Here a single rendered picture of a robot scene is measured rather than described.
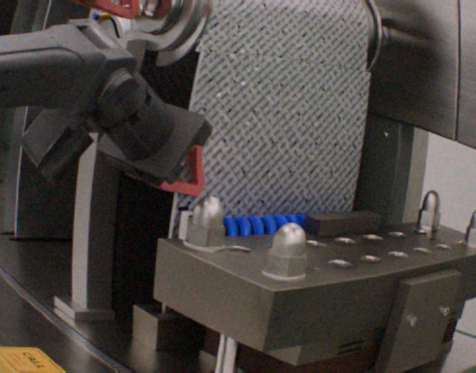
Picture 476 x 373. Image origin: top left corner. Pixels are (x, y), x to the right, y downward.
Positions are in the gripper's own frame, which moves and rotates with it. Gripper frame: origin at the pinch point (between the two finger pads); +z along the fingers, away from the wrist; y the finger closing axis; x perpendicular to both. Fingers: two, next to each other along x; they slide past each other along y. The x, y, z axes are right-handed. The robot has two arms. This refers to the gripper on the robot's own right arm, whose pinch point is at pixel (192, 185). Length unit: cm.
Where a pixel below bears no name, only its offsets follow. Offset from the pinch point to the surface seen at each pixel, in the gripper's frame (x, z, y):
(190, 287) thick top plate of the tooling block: -9.5, -2.8, 8.5
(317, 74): 17.1, 3.8, 2.3
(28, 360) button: -26.9, -14.2, 6.2
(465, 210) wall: 117, 268, -102
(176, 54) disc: 8.9, -8.3, -4.0
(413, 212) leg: 23, 47, -3
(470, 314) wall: 81, 289, -80
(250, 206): 2.3, 6.8, 1.6
